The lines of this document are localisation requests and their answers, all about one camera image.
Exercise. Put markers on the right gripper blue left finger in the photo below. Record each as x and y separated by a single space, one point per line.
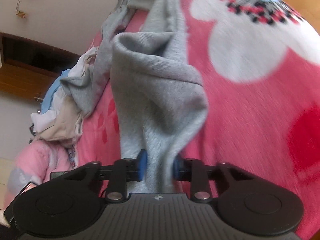
124 171

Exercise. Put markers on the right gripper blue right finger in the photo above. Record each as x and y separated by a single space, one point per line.
193 171

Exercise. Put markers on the grey sweatpants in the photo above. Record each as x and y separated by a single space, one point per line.
159 96

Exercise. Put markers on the pink padded jacket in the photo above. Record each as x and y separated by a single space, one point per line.
36 162

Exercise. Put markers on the beige garment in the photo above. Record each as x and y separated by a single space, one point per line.
67 127

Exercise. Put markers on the light blue garment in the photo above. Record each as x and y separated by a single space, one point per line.
47 101

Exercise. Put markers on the white garment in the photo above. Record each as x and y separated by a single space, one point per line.
43 121

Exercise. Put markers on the pink floral blanket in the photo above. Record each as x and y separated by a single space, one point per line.
259 64

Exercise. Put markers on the wooden door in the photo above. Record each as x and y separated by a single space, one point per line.
28 67

